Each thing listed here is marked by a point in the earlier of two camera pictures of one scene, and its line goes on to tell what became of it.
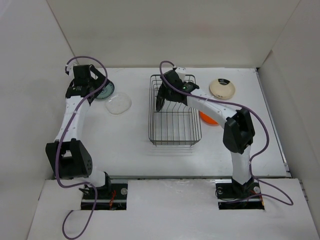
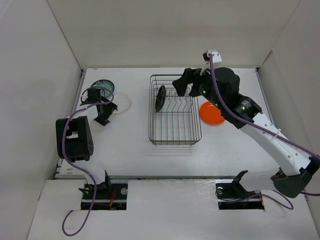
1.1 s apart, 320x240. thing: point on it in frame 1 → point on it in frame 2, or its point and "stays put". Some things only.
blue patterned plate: x=107 y=91 stays put
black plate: x=161 y=98 stays put
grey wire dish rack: x=176 y=124 stays put
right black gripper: x=167 y=96 → x=189 y=76
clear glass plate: x=118 y=103 stays put
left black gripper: x=102 y=80 → x=110 y=108
